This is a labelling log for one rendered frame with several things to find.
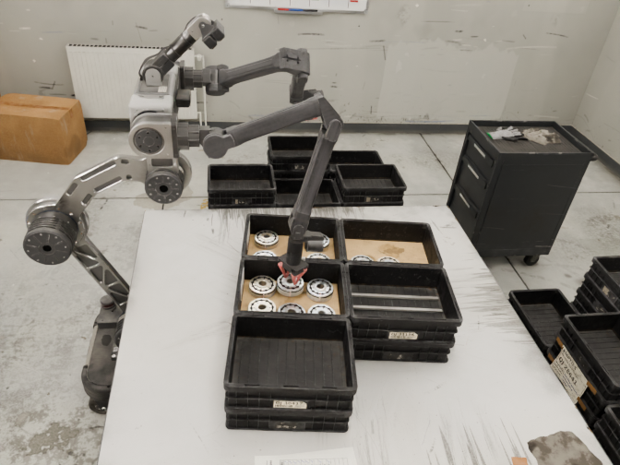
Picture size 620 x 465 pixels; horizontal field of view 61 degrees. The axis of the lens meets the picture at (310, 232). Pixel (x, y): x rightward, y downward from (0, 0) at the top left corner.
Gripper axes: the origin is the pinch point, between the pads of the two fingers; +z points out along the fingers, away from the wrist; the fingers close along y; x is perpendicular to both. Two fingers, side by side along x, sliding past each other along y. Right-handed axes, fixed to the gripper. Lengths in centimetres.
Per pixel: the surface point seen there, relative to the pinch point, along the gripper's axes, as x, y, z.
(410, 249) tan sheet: -59, -16, 4
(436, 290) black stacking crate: -45, -38, 4
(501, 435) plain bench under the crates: -15, -87, 16
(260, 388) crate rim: 43, -31, -4
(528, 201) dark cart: -189, -21, 28
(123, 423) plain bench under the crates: 72, 0, 21
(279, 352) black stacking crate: 23.8, -19.5, 6.2
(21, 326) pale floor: 61, 134, 95
